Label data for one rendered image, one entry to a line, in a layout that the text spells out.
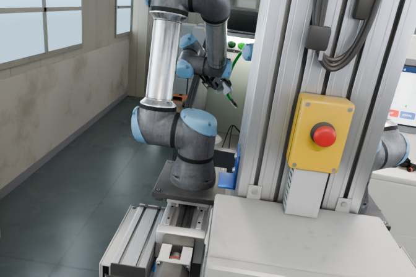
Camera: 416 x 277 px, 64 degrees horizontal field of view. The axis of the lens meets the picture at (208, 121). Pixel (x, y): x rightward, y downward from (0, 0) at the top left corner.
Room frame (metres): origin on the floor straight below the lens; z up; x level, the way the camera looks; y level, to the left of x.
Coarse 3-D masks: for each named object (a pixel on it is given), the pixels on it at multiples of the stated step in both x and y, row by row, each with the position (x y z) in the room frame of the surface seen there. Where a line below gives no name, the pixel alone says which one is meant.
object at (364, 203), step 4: (364, 192) 0.91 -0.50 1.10; (364, 196) 0.91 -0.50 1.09; (368, 196) 0.93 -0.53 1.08; (364, 200) 0.92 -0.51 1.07; (368, 200) 0.92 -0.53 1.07; (360, 204) 0.89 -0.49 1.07; (364, 204) 0.92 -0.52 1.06; (368, 204) 0.92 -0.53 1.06; (360, 208) 0.89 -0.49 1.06; (364, 208) 0.90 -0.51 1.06; (360, 212) 0.89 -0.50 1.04; (364, 212) 0.90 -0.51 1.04
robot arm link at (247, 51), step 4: (248, 44) 1.43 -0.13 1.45; (252, 44) 1.43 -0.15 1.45; (244, 48) 1.44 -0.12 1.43; (248, 48) 1.42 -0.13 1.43; (252, 48) 1.41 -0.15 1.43; (244, 52) 1.44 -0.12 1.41; (248, 52) 1.41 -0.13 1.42; (252, 52) 1.41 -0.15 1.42; (244, 56) 1.44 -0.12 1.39; (248, 56) 1.41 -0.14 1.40; (248, 60) 1.42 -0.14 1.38
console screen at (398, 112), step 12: (408, 60) 1.63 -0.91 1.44; (408, 72) 1.61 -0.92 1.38; (408, 84) 1.60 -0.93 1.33; (396, 96) 1.59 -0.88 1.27; (408, 96) 1.58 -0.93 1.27; (396, 108) 1.57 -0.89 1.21; (408, 108) 1.57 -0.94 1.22; (396, 120) 1.56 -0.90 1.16; (408, 120) 1.55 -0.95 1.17; (408, 132) 1.54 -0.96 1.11
